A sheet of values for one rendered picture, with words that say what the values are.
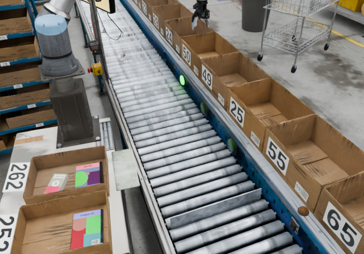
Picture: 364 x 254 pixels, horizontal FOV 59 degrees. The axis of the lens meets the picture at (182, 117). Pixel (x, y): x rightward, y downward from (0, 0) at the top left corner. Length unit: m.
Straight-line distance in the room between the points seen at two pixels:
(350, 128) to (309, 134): 1.79
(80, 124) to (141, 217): 0.91
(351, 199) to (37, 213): 1.39
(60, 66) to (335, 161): 1.45
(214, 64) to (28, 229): 1.46
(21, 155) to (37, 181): 0.27
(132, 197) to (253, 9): 3.64
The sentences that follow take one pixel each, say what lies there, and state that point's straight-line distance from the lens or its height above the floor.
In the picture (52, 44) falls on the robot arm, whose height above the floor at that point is 1.36.
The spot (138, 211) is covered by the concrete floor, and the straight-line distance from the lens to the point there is 2.56.
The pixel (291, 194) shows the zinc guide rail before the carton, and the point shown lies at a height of 0.89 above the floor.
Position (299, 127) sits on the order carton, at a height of 0.99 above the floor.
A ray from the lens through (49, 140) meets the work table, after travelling 2.13.
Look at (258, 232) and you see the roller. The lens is 1.54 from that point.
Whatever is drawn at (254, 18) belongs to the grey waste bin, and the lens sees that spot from 5.39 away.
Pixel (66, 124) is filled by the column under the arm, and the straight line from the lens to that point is 1.99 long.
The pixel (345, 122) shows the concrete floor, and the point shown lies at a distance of 3.64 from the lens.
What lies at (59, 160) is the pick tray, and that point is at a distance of 1.88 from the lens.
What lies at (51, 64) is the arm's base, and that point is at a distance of 1.81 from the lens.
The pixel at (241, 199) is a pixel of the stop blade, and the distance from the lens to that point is 1.60.
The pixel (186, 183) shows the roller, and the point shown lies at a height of 0.75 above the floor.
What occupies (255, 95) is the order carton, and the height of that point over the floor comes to 0.95.
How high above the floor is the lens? 2.00
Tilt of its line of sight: 36 degrees down
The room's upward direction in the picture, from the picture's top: 2 degrees counter-clockwise
